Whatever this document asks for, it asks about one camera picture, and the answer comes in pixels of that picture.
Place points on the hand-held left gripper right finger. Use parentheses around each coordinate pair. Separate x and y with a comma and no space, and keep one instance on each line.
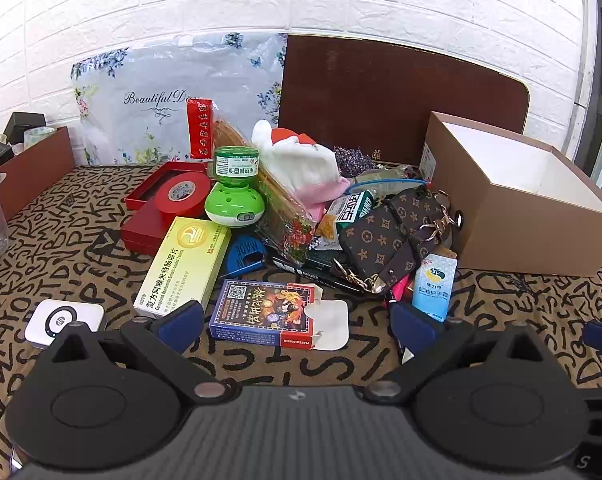
(410,321)

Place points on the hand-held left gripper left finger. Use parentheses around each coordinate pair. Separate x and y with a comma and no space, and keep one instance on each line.
(181,321)

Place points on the blue white hand cream tube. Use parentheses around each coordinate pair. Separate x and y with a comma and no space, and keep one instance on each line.
(433,287)

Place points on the yellow medicine box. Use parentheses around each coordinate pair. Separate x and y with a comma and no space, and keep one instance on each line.
(181,270)

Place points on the blue playing card box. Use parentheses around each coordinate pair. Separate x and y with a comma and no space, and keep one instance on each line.
(261,312)

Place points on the green mosquito repellent bottle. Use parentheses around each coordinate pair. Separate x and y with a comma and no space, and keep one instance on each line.
(233,200)

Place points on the brown cardboard box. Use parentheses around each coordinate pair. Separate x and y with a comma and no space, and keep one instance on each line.
(521,230)

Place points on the pink small object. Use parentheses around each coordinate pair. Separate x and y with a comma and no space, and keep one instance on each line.
(403,290)

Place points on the brown monogram pouch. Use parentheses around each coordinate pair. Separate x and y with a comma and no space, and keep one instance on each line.
(381,245)

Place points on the blue plastic clip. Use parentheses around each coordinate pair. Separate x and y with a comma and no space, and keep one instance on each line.
(243,255)

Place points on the red gift box base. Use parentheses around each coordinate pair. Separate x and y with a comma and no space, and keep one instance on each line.
(143,235)

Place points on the white portable charger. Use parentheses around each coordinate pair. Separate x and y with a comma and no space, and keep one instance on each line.
(63,321)

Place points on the orange snack packet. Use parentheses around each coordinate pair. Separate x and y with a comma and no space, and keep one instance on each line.
(326,232)

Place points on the green white drink carton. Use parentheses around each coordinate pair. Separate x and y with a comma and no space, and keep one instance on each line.
(351,210)

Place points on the red tape roll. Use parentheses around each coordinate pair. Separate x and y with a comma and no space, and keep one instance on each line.
(181,192)

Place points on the letter-print brown tablecloth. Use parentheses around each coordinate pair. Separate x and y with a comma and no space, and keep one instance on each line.
(71,250)

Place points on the clear zip bag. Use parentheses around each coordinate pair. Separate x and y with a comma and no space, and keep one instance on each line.
(386,180)

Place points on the cellophane floral snack packet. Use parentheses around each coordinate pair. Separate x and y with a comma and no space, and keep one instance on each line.
(283,205)

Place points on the purple glitter ornament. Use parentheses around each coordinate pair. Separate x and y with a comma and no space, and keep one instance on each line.
(353,160)

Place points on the red paper packet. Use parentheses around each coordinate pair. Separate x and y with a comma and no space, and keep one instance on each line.
(201,130)

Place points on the brown open storage box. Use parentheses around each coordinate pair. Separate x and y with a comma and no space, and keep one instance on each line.
(36,170)

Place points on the dark brown wooden board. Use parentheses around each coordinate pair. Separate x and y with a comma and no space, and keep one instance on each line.
(391,95)

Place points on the floral plastic bag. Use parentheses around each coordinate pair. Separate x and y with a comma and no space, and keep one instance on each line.
(146,95)

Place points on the small black box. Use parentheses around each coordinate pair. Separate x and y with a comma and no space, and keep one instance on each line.
(25,125)

